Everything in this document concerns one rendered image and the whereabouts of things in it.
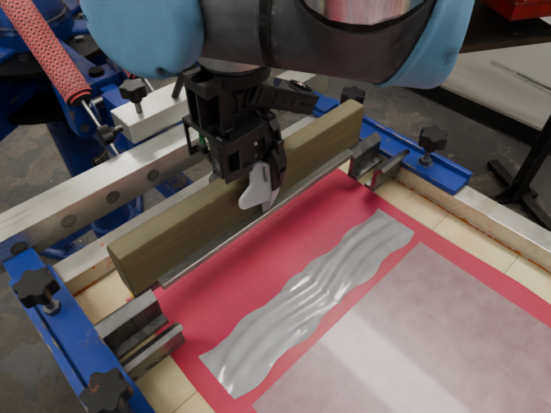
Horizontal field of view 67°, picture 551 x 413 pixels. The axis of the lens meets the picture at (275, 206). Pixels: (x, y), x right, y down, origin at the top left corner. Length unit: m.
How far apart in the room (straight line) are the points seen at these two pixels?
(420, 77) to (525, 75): 2.32
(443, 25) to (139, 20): 0.16
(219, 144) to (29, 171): 2.12
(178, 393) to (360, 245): 0.32
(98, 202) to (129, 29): 0.41
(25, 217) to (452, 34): 0.55
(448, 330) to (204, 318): 0.31
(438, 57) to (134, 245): 0.34
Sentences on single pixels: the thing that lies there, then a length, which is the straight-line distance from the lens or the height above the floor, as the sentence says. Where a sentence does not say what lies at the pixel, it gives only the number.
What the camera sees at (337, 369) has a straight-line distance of 0.54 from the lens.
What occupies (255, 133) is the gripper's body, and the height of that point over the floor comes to 1.19.
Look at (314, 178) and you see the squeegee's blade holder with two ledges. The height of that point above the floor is 1.04.
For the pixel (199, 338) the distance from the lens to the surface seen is 0.56.
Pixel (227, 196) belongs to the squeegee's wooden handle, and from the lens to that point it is 0.50.
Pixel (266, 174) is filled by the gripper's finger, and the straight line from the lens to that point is 0.51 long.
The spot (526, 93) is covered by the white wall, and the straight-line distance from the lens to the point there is 2.60.
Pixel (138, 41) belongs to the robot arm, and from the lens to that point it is 0.27.
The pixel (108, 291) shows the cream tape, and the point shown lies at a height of 0.96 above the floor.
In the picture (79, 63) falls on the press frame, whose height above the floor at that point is 1.02.
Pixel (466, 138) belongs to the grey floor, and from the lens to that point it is 2.60.
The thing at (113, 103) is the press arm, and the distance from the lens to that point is 0.81.
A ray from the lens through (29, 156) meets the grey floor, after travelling 2.60.
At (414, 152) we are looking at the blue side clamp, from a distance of 0.75.
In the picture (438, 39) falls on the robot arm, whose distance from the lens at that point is 0.24.
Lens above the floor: 1.46
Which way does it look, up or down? 47 degrees down
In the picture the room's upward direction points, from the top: straight up
